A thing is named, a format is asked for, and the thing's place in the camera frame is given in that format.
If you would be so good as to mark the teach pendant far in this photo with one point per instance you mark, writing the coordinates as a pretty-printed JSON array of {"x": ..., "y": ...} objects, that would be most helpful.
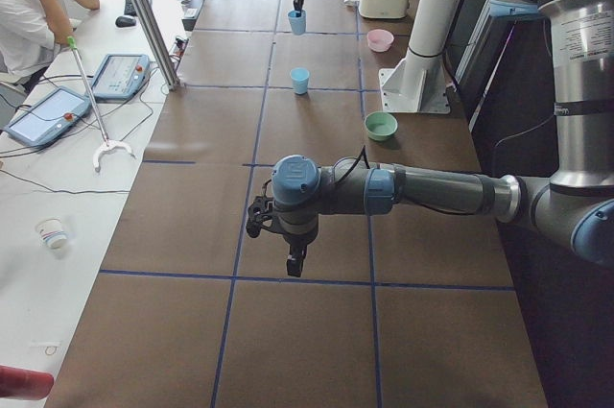
[{"x": 119, "y": 77}]

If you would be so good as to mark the paper cup on desk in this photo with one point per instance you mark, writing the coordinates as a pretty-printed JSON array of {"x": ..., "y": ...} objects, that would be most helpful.
[{"x": 52, "y": 233}]

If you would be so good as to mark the aluminium frame post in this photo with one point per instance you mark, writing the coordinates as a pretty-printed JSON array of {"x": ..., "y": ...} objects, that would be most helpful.
[{"x": 156, "y": 42}]

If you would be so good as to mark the pink bowl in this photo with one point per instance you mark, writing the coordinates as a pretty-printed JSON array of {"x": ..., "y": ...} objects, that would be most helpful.
[{"x": 379, "y": 40}]

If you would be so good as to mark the black computer mouse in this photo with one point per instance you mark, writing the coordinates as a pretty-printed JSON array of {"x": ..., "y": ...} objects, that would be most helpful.
[{"x": 125, "y": 21}]

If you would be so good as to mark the green bowl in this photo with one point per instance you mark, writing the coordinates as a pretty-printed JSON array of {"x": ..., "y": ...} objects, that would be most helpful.
[{"x": 380, "y": 126}]

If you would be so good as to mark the red cylinder object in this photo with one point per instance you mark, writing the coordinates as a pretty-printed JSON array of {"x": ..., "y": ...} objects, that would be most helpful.
[{"x": 25, "y": 384}]

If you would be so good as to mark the white grabber stick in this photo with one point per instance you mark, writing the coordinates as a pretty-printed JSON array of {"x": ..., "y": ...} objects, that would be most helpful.
[{"x": 108, "y": 145}]

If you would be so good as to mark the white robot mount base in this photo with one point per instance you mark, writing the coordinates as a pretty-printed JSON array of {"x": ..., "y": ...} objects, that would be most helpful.
[{"x": 417, "y": 84}]

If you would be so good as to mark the teach pendant near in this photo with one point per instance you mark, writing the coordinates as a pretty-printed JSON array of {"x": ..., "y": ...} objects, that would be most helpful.
[{"x": 49, "y": 118}]

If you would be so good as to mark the seated person white shirt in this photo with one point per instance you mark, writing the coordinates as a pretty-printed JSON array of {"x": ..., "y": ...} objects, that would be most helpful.
[{"x": 32, "y": 33}]

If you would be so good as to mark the teach pendant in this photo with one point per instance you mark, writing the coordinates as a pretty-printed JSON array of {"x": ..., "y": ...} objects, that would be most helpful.
[
  {"x": 49, "y": 118},
  {"x": 119, "y": 77}
]

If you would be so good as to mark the light blue cup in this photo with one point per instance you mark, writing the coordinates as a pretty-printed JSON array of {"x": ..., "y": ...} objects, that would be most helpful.
[
  {"x": 300, "y": 77},
  {"x": 297, "y": 21}
]

